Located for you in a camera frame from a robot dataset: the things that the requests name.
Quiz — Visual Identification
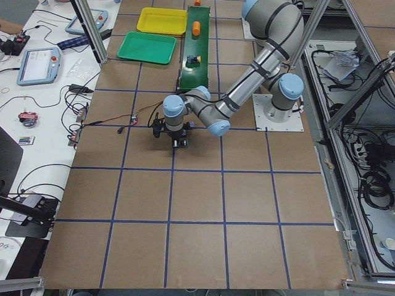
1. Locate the black power adapter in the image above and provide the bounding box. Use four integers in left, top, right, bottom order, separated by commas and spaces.
69, 84, 94, 94

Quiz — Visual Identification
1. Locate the aluminium frame post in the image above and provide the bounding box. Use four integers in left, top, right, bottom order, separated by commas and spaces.
70, 0, 108, 65

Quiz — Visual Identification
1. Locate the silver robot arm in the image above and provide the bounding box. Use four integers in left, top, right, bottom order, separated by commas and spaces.
148, 0, 304, 148

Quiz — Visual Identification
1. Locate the near teach pendant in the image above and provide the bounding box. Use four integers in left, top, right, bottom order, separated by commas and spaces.
17, 47, 61, 86

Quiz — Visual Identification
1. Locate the red black wire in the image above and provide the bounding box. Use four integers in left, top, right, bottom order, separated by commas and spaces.
83, 103, 164, 127

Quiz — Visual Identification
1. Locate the green conveyor belt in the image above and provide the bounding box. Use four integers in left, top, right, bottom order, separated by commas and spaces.
177, 6, 210, 91

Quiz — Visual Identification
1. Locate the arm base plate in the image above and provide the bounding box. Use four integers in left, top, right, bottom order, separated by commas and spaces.
252, 94, 304, 133

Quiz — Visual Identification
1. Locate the plain orange cylinder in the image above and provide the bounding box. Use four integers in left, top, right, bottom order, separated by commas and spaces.
192, 21, 201, 36

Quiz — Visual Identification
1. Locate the green push button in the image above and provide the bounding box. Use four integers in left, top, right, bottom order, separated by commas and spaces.
172, 138, 188, 149

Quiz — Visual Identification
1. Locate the green plastic tray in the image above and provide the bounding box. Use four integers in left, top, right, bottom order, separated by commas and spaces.
117, 31, 177, 65

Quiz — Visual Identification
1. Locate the far teach pendant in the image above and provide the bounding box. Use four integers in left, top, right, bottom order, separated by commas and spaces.
65, 9, 109, 35

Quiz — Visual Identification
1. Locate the small motor controller board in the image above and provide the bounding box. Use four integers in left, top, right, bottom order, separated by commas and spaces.
130, 113, 138, 125

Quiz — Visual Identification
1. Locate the yellow plastic tray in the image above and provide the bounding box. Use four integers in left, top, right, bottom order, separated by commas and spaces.
137, 7, 188, 35

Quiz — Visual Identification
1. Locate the blue plaid pouch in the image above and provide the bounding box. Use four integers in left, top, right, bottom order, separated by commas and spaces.
57, 36, 89, 50

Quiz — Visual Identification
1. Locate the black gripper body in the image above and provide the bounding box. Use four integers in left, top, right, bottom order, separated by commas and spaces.
151, 112, 187, 142

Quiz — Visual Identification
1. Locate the teach pendant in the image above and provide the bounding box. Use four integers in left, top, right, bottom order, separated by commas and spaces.
65, 9, 109, 35
17, 47, 61, 86

